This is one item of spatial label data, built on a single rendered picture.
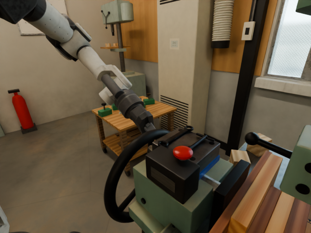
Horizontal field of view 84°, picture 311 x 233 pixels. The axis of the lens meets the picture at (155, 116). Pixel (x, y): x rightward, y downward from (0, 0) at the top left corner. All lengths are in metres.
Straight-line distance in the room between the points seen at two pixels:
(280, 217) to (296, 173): 0.08
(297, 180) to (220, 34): 1.50
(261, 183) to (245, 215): 0.07
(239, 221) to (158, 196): 0.13
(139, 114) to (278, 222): 0.43
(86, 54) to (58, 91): 2.39
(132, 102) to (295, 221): 0.48
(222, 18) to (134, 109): 1.27
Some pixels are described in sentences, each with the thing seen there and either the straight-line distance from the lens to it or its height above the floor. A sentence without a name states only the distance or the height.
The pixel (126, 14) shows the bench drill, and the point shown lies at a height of 1.43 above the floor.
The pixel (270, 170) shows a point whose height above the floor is 0.97.
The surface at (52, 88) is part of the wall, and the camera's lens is 3.09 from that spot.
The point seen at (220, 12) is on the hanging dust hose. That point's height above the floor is 1.35.
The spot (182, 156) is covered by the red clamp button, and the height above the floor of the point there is 1.02.
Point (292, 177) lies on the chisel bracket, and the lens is 0.27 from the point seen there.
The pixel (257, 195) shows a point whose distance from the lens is 0.31.
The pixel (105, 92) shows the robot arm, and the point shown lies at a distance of 0.67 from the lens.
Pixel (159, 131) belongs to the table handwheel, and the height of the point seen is 0.94.
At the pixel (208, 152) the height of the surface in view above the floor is 1.00.
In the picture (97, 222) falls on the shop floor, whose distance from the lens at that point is 1.49.
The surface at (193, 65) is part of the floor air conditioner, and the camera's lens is 1.70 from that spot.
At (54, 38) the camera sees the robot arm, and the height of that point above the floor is 1.19.
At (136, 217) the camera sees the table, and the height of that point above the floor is 0.86.
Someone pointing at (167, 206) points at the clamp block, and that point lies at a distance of 0.31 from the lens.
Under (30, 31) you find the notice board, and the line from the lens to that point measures 2.99.
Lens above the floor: 1.18
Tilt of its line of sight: 25 degrees down
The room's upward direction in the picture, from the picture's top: 2 degrees counter-clockwise
